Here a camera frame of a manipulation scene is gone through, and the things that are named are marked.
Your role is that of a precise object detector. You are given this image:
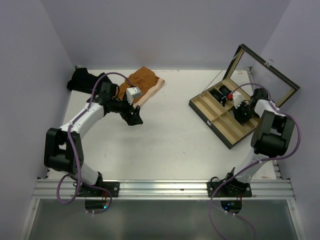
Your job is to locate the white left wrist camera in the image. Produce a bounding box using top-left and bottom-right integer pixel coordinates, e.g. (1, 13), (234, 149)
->
(125, 86), (142, 104)

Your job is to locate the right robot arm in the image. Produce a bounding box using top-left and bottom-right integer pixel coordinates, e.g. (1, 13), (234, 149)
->
(221, 87), (295, 197)

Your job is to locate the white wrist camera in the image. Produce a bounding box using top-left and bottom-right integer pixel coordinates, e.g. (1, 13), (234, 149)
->
(227, 91), (245, 109)
(125, 86), (142, 104)

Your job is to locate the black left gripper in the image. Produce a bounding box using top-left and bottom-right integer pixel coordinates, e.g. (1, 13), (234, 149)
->
(110, 93), (143, 126)

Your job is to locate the black rolled underwear in box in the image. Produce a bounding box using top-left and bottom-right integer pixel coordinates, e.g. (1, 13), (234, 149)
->
(209, 85), (233, 107)

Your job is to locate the black beige compartment box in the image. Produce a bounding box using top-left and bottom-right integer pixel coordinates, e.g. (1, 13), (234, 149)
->
(188, 44), (300, 149)

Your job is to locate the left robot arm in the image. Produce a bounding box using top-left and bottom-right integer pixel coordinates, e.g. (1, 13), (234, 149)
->
(44, 82), (143, 197)

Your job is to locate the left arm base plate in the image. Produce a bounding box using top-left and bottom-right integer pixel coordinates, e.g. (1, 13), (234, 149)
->
(77, 181), (120, 198)

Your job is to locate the aluminium front rail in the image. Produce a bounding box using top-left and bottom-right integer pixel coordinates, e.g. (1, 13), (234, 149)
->
(31, 177), (296, 201)

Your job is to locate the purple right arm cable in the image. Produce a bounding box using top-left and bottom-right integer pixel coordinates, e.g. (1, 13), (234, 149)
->
(208, 82), (303, 240)

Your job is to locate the aluminium table edge rail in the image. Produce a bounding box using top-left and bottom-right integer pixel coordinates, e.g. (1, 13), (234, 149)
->
(248, 64), (290, 180)

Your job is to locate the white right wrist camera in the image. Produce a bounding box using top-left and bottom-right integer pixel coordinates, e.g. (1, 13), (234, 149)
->
(227, 91), (245, 109)

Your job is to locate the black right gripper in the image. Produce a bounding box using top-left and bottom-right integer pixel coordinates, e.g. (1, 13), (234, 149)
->
(231, 100), (258, 123)

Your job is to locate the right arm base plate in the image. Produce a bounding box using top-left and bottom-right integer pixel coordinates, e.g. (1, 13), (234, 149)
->
(206, 179), (253, 198)

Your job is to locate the brown underwear cream waistband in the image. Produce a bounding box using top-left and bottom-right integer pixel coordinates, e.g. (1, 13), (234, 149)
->
(128, 66), (165, 107)

